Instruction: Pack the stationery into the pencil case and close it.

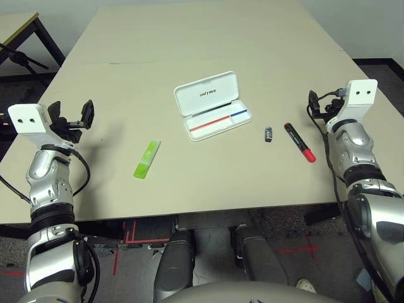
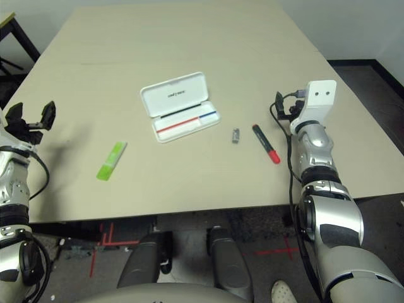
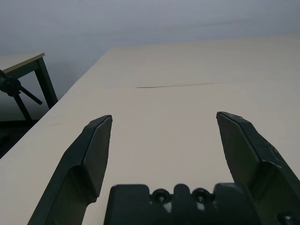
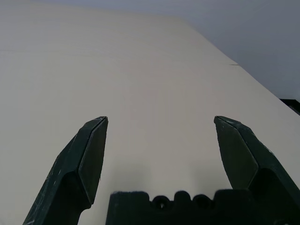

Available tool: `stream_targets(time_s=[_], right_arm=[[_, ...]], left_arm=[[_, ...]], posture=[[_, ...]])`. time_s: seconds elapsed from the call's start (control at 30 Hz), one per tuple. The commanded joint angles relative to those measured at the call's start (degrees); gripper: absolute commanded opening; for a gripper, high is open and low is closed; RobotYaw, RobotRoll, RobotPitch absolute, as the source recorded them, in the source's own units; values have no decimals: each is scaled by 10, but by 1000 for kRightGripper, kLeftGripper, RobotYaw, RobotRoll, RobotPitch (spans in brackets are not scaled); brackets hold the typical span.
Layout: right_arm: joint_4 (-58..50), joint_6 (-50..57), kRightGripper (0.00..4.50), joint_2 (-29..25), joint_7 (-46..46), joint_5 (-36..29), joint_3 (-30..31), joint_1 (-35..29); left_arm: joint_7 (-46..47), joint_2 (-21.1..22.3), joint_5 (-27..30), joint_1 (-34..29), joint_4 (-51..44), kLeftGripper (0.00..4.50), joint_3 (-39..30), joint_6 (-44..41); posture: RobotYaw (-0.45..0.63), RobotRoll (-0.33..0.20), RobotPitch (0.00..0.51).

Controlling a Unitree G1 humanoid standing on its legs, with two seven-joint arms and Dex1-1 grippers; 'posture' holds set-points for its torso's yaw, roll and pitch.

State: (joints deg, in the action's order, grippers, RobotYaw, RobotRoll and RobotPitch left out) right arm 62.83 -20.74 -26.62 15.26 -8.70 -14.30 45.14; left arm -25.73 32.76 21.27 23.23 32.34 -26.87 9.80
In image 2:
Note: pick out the green highlighter pen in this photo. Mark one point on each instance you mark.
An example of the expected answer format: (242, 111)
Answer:
(112, 161)

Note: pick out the grey robot right leg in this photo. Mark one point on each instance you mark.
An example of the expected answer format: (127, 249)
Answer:
(227, 262)

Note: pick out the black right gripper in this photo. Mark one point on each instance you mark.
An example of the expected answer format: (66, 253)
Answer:
(292, 112)

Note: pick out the white perforated shoe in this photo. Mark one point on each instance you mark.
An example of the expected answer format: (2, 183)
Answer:
(284, 292)

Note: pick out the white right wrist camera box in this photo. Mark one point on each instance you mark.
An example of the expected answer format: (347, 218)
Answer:
(318, 94)

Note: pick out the grey robot left leg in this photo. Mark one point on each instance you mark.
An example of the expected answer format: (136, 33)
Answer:
(142, 262)

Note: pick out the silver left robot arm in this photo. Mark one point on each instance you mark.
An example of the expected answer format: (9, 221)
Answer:
(9, 176)

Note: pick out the white plastic pencil case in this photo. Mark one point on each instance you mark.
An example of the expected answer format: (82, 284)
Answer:
(176, 94)

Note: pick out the side table with black frame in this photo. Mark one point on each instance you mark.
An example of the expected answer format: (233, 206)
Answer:
(22, 34)

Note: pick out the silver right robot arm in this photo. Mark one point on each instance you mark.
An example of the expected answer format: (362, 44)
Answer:
(315, 148)

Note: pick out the silver robot torso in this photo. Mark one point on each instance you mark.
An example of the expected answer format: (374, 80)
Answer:
(158, 295)

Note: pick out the grey robot leg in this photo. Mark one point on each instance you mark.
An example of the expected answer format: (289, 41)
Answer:
(227, 262)
(142, 262)

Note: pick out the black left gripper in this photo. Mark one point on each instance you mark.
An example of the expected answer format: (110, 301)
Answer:
(28, 131)

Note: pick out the black marker with red cap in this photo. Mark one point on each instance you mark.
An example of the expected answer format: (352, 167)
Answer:
(263, 142)

